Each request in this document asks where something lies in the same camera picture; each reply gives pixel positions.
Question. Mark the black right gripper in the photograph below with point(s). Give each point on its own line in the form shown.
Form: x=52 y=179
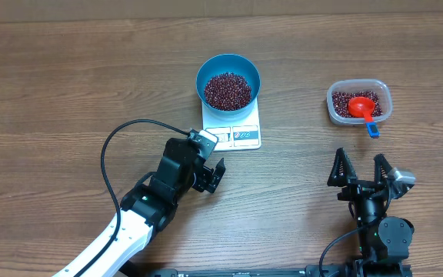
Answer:
x=357 y=188

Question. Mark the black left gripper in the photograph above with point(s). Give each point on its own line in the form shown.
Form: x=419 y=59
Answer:
x=204 y=181

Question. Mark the red measuring scoop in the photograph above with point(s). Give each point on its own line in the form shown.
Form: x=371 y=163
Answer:
x=363 y=107

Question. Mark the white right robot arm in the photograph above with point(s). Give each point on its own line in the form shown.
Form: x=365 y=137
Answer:
x=383 y=240

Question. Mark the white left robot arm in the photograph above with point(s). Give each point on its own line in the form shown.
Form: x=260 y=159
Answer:
x=144 y=212

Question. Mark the white digital kitchen scale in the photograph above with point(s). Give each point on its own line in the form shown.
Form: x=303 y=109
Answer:
x=236 y=130

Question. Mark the teal plastic bowl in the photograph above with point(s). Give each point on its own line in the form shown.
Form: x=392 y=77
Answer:
x=228 y=62

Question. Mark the clear plastic container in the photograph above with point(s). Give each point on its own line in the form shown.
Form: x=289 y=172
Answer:
x=360 y=85

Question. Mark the red azuki beans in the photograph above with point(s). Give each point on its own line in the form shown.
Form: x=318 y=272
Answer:
x=227 y=92

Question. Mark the brown cardboard backdrop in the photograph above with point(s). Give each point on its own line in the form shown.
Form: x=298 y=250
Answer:
x=84 y=10

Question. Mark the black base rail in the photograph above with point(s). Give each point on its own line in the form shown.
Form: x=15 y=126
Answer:
x=283 y=271

